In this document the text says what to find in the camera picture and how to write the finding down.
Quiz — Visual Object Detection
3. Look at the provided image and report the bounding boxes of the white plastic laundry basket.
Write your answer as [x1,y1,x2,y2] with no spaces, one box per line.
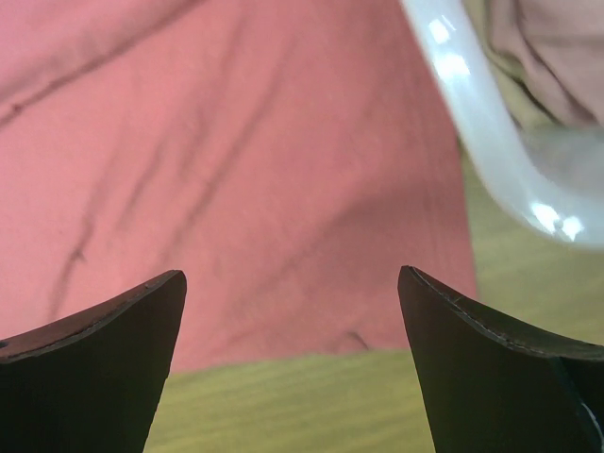
[401,1,603,250]

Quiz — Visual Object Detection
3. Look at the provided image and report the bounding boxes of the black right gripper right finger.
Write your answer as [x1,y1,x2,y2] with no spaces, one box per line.
[397,266,603,452]

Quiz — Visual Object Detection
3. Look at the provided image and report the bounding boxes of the pale pink clothes in basket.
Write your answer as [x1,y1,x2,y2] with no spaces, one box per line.
[463,0,603,129]

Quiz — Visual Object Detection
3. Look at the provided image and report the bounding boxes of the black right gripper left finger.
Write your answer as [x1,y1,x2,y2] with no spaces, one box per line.
[1,270,187,452]

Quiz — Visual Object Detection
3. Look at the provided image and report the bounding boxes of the dusty red t shirt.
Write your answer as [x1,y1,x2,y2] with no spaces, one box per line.
[1,1,476,369]

